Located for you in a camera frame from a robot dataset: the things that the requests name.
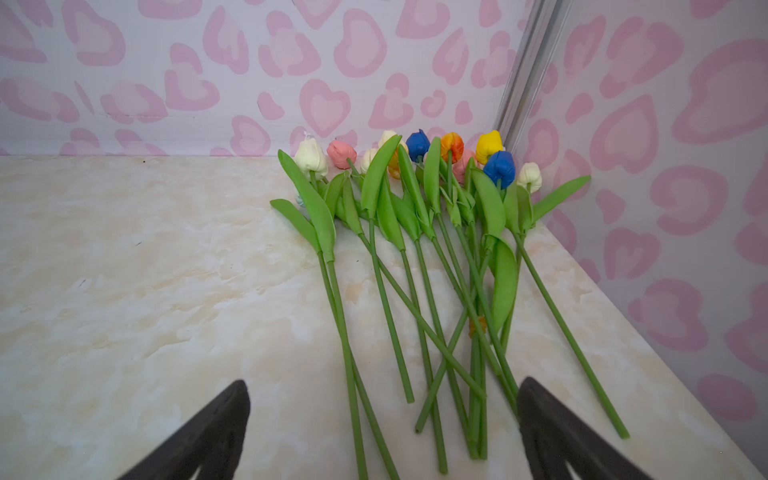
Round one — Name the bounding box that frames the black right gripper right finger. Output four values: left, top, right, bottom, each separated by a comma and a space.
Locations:
517, 377, 649, 480

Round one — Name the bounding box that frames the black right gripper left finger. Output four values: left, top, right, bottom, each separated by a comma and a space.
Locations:
122, 380, 250, 479

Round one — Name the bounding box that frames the pink tulip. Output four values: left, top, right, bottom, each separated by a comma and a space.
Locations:
326, 139, 487, 402

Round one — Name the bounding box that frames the cream white tulip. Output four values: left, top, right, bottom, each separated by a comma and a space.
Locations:
360, 132, 415, 404

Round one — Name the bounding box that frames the blue tulip front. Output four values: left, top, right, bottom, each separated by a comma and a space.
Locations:
471, 151, 519, 417

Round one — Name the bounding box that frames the blue tulip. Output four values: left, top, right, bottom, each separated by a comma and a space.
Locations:
471, 151, 519, 417
398, 130, 448, 474

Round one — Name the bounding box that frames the orange tulip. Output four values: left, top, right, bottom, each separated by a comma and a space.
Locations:
424, 132, 484, 460

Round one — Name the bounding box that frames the blue tulip back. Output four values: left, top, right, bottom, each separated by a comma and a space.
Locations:
398, 130, 448, 474

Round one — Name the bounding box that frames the aluminium corner post right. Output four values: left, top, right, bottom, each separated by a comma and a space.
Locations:
494, 0, 573, 151

